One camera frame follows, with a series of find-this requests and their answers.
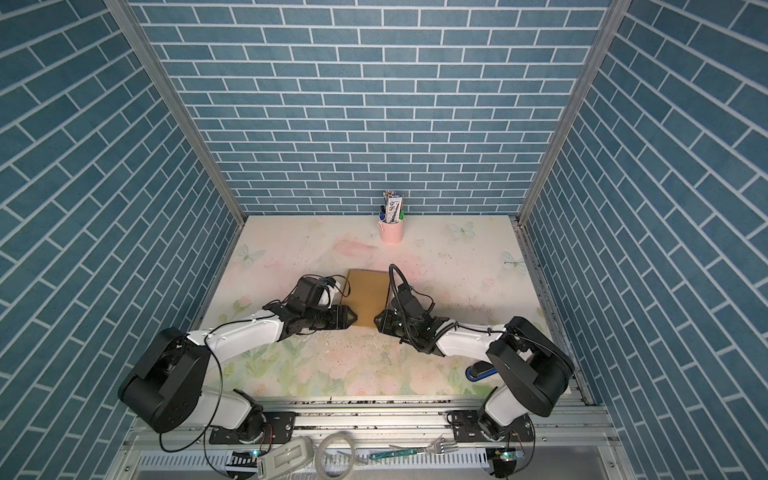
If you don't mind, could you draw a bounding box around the brown cardboard paper box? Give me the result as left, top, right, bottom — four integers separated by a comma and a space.
341, 269, 389, 330

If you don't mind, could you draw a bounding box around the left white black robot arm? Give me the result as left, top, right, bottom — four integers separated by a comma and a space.
118, 274, 357, 443

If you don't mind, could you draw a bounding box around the aluminium frame rail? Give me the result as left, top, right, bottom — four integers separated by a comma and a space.
108, 394, 633, 479

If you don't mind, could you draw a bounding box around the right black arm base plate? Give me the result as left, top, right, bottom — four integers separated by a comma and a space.
445, 410, 535, 443

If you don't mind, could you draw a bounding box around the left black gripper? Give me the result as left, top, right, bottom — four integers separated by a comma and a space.
303, 303, 360, 329

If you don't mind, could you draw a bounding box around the green handled tool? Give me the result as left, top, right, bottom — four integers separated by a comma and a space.
368, 448, 420, 461

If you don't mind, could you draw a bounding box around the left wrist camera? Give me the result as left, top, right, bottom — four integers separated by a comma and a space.
318, 277, 338, 308

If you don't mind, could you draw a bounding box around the floral table mat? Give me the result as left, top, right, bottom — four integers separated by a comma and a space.
202, 215, 547, 398

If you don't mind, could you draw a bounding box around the white plastic device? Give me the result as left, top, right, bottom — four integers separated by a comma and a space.
257, 437, 314, 480

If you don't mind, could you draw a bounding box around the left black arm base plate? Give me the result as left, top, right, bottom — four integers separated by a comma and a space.
209, 412, 297, 446

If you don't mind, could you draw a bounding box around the blue black stapler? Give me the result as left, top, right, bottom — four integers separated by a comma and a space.
465, 361, 497, 382

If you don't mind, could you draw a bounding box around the pink pen holder cup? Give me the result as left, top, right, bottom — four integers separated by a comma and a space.
378, 220, 405, 245

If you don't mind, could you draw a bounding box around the coiled grey cable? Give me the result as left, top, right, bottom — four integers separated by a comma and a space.
314, 430, 359, 480

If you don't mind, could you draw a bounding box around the silver fork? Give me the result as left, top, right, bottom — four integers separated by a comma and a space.
390, 436, 459, 456

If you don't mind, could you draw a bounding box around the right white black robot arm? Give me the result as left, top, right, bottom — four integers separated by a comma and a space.
374, 264, 574, 440

